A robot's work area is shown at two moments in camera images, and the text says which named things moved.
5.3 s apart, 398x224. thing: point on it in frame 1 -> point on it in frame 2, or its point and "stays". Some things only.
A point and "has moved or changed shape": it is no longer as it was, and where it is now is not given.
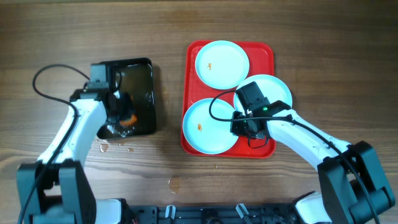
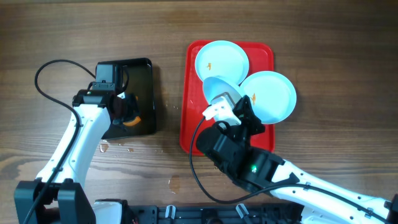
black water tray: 134,77 stays
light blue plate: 204,134 has moved or changed shape
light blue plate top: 222,65 stays
